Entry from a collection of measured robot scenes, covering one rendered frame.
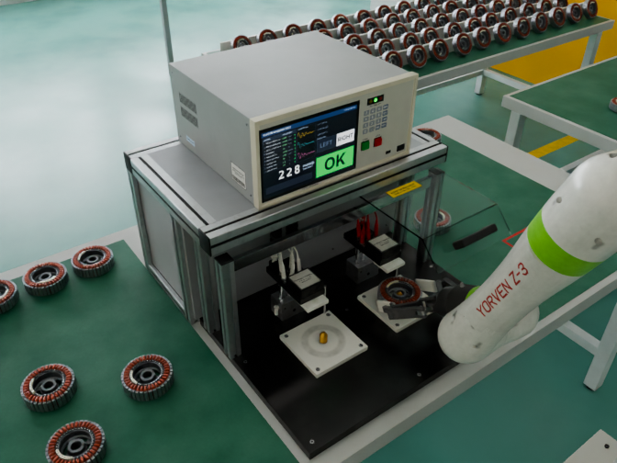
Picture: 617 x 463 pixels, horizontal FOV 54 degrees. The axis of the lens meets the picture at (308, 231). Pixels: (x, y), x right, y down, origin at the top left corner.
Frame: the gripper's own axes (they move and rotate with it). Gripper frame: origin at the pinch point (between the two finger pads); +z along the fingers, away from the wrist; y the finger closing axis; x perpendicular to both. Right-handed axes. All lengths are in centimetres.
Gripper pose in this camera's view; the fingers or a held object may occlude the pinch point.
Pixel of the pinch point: (400, 295)
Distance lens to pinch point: 155.0
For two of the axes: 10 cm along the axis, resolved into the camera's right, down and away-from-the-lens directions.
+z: -5.2, -0.1, 8.6
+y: 8.1, -3.4, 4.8
